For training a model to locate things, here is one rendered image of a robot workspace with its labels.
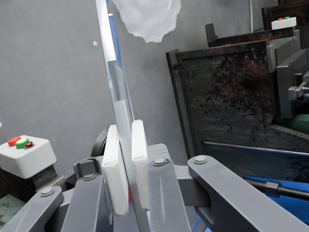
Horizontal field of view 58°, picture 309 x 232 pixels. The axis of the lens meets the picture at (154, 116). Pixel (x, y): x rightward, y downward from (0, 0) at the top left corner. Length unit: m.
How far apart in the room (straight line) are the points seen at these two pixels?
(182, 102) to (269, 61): 0.64
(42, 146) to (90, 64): 0.89
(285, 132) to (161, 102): 0.75
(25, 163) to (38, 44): 0.79
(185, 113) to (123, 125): 1.79
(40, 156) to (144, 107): 1.14
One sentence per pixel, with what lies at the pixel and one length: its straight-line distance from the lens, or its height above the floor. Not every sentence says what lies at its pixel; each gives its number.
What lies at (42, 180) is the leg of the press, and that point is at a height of 0.62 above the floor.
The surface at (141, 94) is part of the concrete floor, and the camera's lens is 1.66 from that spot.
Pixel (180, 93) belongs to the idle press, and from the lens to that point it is 1.91.
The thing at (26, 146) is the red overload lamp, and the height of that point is 0.61.
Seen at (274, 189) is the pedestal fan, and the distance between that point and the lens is 1.08.
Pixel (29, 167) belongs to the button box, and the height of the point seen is 0.63.
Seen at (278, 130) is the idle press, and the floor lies 0.64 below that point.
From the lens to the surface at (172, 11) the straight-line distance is 1.68.
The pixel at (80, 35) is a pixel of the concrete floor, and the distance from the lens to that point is 1.43.
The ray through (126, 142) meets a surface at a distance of 0.17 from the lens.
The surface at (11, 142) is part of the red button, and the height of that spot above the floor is 0.55.
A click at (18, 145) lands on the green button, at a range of 0.63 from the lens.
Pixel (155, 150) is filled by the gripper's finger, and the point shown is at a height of 1.06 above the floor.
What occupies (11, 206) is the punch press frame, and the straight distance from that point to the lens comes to 0.68.
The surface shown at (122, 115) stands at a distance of 0.17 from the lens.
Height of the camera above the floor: 1.17
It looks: 42 degrees down
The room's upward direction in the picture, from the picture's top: 93 degrees clockwise
